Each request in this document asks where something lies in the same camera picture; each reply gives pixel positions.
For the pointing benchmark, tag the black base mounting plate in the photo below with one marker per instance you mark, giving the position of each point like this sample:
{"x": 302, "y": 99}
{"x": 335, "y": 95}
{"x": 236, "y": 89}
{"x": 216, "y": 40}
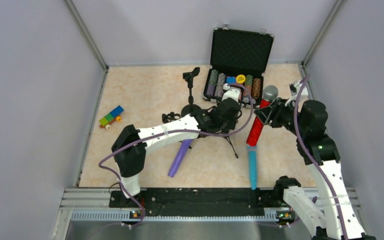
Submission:
{"x": 204, "y": 202}

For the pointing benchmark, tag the cyan toy microphone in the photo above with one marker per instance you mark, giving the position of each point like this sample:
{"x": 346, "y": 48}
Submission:
{"x": 252, "y": 166}

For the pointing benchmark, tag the green red chip stack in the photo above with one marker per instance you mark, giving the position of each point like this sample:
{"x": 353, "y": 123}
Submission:
{"x": 248, "y": 85}

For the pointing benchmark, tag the yellow dealer chip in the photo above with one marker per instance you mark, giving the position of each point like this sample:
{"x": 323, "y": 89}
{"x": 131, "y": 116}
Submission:
{"x": 240, "y": 79}

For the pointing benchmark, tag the orange black chip stack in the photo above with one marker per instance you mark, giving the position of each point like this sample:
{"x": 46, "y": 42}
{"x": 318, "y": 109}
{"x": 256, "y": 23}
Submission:
{"x": 256, "y": 88}

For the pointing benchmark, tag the small tripod mic stand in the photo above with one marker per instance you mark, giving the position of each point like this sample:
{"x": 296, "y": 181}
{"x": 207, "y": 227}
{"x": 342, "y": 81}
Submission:
{"x": 170, "y": 117}

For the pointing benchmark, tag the black poker chip case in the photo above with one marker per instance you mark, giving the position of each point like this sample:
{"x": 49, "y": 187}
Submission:
{"x": 239, "y": 52}

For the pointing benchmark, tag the blue dealer chip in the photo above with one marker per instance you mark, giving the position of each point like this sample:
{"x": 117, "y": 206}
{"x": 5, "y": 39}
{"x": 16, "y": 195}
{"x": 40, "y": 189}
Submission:
{"x": 230, "y": 80}

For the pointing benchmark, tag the round base clip mic stand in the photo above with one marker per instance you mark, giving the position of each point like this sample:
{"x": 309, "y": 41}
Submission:
{"x": 189, "y": 78}

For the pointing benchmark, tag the aluminium front rail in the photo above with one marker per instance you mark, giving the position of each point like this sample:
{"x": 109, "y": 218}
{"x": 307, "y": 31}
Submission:
{"x": 84, "y": 214}

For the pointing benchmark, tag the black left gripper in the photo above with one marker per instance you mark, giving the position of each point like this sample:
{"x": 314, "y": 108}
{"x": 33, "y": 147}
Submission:
{"x": 231, "y": 108}

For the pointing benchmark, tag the purple green chip stack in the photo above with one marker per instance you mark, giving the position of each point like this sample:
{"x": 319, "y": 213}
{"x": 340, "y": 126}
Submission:
{"x": 212, "y": 82}

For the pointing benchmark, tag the colourful toy block car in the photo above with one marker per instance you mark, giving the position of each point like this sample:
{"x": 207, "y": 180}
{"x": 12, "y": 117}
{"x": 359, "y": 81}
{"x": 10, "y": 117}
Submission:
{"x": 113, "y": 116}

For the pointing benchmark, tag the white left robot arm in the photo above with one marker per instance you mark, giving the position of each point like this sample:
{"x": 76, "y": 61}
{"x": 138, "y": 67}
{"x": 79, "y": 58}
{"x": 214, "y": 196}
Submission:
{"x": 133, "y": 144}

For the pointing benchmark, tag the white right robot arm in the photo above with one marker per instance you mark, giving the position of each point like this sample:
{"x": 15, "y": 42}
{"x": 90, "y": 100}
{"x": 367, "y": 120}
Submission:
{"x": 336, "y": 218}

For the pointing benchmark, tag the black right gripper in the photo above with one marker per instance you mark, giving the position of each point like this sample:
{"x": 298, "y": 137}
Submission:
{"x": 266, "y": 112}

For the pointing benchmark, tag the red glitter microphone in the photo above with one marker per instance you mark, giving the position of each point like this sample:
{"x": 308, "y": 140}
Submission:
{"x": 269, "y": 94}

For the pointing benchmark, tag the purple toy microphone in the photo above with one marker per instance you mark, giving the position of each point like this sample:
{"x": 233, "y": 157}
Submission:
{"x": 185, "y": 145}

